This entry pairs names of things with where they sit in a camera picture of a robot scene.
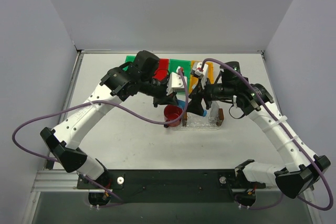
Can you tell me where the red mug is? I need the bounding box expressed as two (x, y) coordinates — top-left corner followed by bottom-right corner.
(163, 105), (183, 128)

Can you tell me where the clear holder with wooden ends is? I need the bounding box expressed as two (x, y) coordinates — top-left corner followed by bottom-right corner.
(182, 108), (225, 130)

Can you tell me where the blue toothbrush case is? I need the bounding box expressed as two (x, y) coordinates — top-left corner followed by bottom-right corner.
(186, 108), (207, 117)

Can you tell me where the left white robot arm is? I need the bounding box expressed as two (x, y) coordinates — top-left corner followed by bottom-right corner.
(40, 50), (187, 188)

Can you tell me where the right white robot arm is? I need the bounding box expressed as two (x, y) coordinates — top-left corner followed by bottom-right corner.
(187, 61), (331, 199)

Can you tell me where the clear textured oval tray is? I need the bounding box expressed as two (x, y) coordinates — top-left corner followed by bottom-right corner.
(171, 114), (221, 131)

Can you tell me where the red bin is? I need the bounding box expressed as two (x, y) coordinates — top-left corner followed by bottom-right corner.
(153, 59), (169, 81)

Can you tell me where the yellow bin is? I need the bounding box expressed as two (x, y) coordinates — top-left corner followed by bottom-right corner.
(189, 60), (215, 93)

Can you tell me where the right green bin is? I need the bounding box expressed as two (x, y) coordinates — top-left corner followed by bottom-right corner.
(168, 59), (191, 88)

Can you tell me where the green bin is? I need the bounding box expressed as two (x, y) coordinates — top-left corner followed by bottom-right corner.
(123, 55), (135, 71)
(168, 59), (191, 88)

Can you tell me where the left green bin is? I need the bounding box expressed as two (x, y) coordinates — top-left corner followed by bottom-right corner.
(123, 55), (135, 71)

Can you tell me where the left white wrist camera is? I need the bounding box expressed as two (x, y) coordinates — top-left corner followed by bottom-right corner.
(166, 72), (188, 96)

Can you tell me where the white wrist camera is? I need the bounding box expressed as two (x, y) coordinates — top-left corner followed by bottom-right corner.
(166, 72), (188, 96)
(191, 61), (209, 78)

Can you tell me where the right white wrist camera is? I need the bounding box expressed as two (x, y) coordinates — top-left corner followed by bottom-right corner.
(191, 61), (209, 78)

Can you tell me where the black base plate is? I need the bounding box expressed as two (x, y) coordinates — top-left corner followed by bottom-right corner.
(76, 168), (263, 204)

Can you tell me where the aluminium frame rail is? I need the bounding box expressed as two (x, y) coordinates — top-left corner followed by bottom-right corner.
(31, 170), (82, 193)

